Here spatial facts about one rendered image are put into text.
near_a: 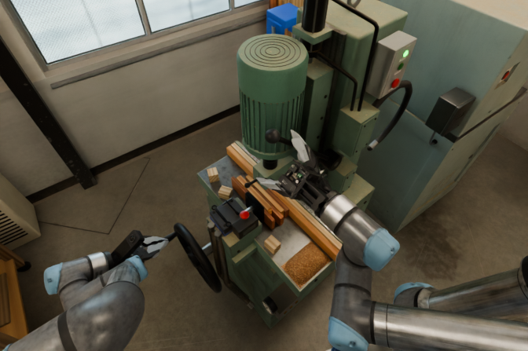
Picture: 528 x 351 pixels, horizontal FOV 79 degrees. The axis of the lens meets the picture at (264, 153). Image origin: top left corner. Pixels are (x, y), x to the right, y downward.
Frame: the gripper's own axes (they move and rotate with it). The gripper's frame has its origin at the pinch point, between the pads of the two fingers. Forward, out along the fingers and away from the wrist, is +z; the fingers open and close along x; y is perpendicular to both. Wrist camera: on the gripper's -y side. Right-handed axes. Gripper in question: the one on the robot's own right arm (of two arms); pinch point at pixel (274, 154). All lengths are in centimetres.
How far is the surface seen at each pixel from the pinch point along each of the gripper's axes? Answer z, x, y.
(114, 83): 150, 44, -43
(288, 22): 73, -42, -61
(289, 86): 4.1, -15.8, 5.6
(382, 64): -1.8, -34.9, -16.4
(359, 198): -8, 4, -66
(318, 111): 5.7, -15.1, -16.5
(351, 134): -4.4, -15.0, -23.2
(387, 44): -1.0, -39.3, -13.2
